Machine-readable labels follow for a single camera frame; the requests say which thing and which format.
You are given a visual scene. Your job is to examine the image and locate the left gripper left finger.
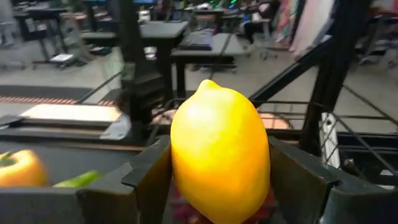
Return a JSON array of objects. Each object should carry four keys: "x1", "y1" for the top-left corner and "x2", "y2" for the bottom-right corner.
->
[{"x1": 0, "y1": 135, "x2": 172, "y2": 224}]

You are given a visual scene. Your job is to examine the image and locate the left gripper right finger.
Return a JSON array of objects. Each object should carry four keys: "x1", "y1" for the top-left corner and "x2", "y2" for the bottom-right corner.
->
[{"x1": 269, "y1": 136, "x2": 398, "y2": 224}]

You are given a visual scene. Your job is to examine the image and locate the green bell pepper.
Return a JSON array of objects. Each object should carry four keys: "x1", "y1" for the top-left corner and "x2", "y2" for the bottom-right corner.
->
[{"x1": 52, "y1": 170, "x2": 101, "y2": 189}]

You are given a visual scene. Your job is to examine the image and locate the yellow lemon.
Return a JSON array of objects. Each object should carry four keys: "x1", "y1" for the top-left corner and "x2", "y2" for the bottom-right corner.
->
[{"x1": 170, "y1": 78, "x2": 271, "y2": 224}]

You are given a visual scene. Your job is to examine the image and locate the yellow bell pepper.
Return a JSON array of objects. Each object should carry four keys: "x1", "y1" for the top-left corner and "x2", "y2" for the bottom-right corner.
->
[{"x1": 0, "y1": 149, "x2": 48, "y2": 188}]

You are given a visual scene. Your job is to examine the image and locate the black side table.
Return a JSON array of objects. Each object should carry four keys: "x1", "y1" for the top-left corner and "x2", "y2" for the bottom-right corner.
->
[{"x1": 0, "y1": 114, "x2": 131, "y2": 141}]

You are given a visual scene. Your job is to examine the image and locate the white printed box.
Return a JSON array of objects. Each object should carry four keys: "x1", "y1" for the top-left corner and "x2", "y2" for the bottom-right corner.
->
[{"x1": 19, "y1": 103, "x2": 123, "y2": 124}]

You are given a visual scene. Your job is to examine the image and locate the black mat with orange stripes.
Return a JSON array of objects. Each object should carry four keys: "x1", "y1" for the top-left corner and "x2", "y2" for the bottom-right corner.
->
[{"x1": 0, "y1": 95, "x2": 116, "y2": 106}]

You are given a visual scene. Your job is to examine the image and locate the grey bag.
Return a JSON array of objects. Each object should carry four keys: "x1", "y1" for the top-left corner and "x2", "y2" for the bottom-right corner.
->
[{"x1": 179, "y1": 29, "x2": 215, "y2": 51}]

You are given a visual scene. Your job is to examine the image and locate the grey desk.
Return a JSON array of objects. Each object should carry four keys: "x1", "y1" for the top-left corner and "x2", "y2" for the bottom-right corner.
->
[
  {"x1": 139, "y1": 20, "x2": 190, "y2": 100},
  {"x1": 170, "y1": 32, "x2": 249, "y2": 75}
]

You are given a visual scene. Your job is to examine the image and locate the hanging colourful fabric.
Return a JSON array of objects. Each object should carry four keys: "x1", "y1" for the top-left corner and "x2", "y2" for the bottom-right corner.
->
[{"x1": 276, "y1": 0, "x2": 335, "y2": 57}]

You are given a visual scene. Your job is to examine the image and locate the white cylindrical post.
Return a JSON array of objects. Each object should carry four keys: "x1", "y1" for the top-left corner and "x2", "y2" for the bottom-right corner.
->
[{"x1": 320, "y1": 112, "x2": 341, "y2": 169}]

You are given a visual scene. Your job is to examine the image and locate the black wire basket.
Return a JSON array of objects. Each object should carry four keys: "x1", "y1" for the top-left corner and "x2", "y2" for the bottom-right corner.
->
[{"x1": 254, "y1": 83, "x2": 398, "y2": 187}]

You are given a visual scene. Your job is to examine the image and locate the black table frame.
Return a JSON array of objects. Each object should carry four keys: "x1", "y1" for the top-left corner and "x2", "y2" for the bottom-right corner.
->
[{"x1": 248, "y1": 0, "x2": 374, "y2": 156}]

